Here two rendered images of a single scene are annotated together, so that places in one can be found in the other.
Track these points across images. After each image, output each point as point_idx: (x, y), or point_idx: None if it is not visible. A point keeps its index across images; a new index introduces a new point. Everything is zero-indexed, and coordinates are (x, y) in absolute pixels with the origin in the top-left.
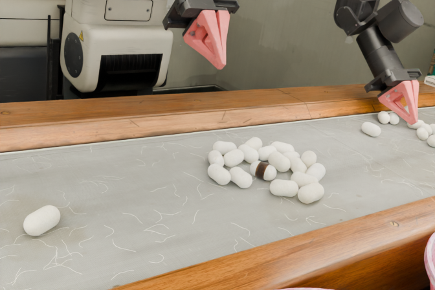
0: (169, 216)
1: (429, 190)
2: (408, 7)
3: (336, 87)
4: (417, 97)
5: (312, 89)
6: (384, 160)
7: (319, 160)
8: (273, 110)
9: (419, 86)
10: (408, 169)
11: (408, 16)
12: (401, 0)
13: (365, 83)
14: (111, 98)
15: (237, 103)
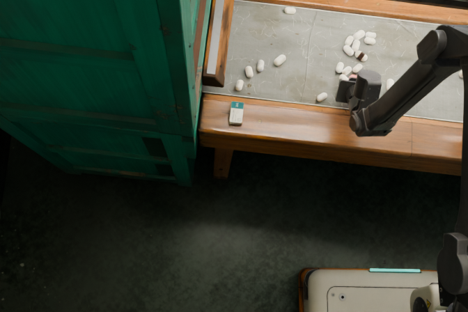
0: None
1: (420, 33)
2: (372, 76)
3: (352, 141)
4: (352, 75)
5: (381, 142)
6: (412, 60)
7: (450, 76)
8: (440, 124)
9: (257, 120)
10: (410, 49)
11: (377, 73)
12: (378, 80)
13: (313, 141)
14: None
15: (462, 136)
